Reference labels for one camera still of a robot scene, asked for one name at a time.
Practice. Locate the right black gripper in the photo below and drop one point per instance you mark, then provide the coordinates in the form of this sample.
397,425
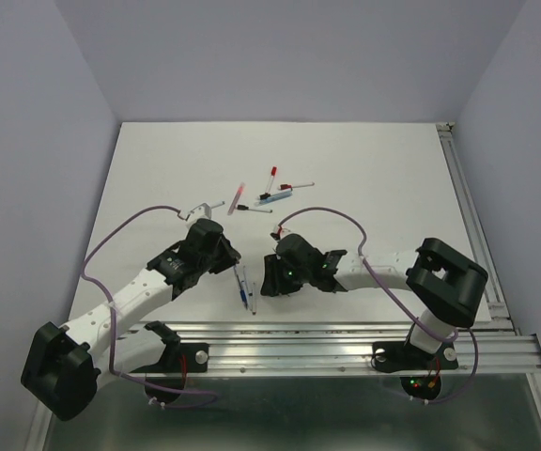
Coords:
271,283

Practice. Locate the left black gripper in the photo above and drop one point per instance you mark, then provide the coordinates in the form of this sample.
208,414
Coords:
230,256

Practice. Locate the blue ballpoint pen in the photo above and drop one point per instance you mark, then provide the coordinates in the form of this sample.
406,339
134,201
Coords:
241,289

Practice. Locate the white marker blue cap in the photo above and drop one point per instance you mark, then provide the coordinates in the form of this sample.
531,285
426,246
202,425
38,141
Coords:
247,288

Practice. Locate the translucent red pen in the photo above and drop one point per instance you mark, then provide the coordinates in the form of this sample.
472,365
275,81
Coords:
236,199

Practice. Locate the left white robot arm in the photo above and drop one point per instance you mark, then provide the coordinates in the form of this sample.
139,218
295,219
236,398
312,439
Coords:
60,369

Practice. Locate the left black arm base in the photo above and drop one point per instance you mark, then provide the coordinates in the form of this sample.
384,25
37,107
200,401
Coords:
159,358

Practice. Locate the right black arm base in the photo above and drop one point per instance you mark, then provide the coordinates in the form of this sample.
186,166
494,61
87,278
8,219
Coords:
389,357

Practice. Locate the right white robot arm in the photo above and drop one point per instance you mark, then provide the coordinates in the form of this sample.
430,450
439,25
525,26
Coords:
449,284

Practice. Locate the thin pen black cap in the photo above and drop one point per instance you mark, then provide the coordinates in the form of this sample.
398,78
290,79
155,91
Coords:
242,207

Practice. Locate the light blue pen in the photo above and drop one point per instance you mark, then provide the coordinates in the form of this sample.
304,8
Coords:
274,197

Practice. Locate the thin white red pen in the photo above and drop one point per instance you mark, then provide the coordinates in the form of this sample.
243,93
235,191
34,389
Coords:
291,187

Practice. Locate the uncapped white blue marker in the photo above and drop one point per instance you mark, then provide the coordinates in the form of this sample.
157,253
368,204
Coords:
253,299

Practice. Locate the white marker red cap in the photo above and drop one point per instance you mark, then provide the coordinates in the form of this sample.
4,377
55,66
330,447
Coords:
271,180

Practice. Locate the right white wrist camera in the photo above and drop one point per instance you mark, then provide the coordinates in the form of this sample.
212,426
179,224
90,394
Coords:
280,232

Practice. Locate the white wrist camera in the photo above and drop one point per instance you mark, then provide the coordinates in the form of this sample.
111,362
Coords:
202,211
280,232

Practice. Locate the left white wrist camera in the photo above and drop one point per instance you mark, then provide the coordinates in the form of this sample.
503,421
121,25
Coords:
202,211

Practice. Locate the aluminium front rail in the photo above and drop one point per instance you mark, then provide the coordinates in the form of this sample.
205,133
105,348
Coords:
312,388

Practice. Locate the aluminium rail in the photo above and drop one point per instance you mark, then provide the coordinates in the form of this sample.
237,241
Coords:
312,388
496,303

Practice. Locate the aluminium right side rail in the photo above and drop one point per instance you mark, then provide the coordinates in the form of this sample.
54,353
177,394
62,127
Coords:
496,303

